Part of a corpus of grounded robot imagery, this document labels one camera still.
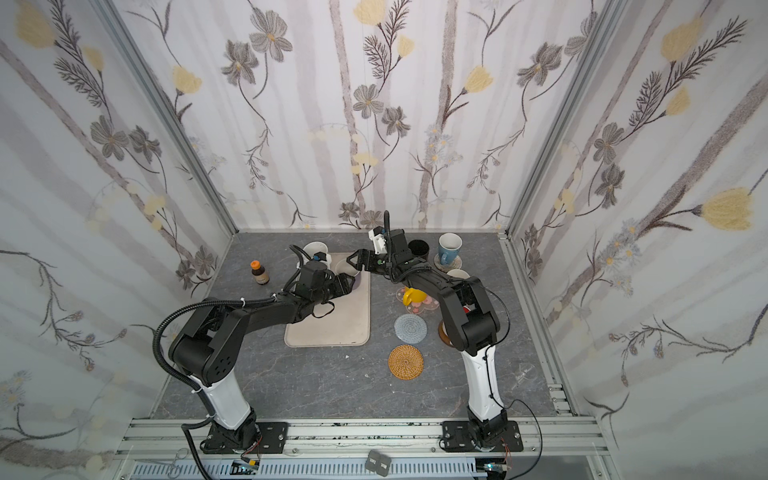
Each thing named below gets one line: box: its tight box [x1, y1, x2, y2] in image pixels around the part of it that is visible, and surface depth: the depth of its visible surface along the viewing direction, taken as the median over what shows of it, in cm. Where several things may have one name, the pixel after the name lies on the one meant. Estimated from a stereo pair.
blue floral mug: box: [438, 232, 463, 265], surface depth 106 cm
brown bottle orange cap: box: [250, 260, 270, 285], surface depth 103 cm
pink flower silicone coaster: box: [396, 287, 440, 315], surface depth 100 cm
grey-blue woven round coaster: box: [394, 313, 428, 344], surface depth 95 cm
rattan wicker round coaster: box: [388, 344, 425, 381], surface depth 88 cm
